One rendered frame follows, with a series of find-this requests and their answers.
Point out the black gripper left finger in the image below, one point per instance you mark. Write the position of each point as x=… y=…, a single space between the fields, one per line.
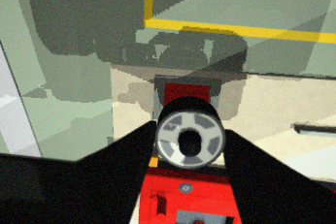
x=100 y=188

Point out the yellow rectangular outline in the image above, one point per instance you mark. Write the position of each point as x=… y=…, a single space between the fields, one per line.
x=233 y=30

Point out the black wheel with grey hub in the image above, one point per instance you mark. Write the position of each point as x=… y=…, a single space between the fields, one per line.
x=195 y=114

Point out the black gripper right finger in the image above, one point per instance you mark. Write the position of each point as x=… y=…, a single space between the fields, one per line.
x=267 y=191

